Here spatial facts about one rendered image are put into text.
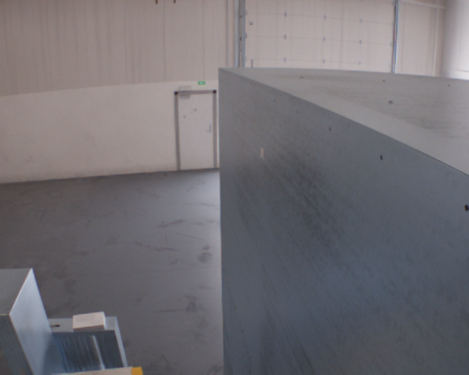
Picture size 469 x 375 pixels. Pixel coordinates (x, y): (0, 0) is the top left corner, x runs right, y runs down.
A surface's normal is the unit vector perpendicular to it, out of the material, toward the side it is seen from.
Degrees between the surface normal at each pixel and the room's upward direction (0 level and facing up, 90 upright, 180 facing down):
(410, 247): 90
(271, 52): 90
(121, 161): 90
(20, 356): 90
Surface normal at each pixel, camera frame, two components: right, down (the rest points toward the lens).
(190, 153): 0.18, 0.36
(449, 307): -0.98, 0.07
